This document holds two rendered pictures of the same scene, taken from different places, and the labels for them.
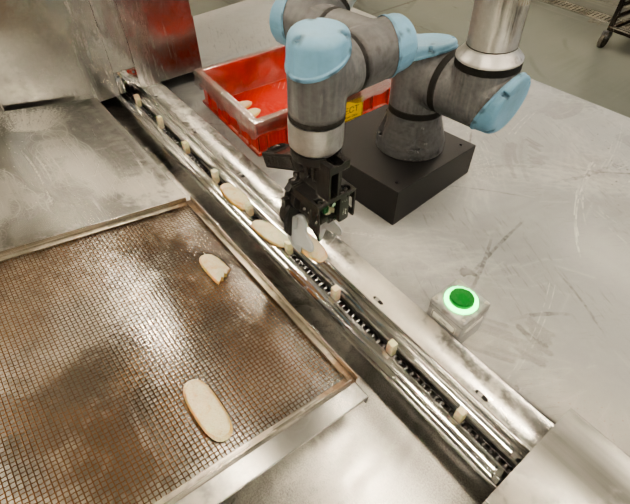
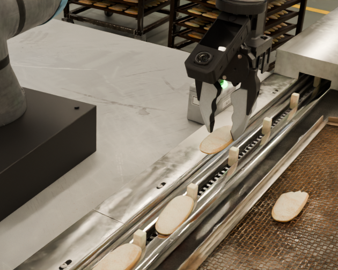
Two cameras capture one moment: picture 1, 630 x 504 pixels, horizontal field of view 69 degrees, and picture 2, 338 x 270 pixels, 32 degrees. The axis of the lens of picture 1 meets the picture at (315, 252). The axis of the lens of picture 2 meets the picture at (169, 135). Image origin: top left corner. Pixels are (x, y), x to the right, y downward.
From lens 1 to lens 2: 1.18 m
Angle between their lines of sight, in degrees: 82
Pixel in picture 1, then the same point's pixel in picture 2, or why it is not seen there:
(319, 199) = (259, 38)
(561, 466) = (315, 52)
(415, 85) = (7, 16)
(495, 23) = not seen: outside the picture
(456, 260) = (131, 116)
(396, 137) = (12, 91)
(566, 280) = (127, 75)
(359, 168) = (55, 132)
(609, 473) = (305, 43)
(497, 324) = not seen: hidden behind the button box
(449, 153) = not seen: hidden behind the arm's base
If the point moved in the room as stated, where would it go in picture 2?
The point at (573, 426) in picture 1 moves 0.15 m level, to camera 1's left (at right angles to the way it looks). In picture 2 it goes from (287, 49) to (325, 75)
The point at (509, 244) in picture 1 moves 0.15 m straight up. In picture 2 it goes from (95, 94) to (96, 26)
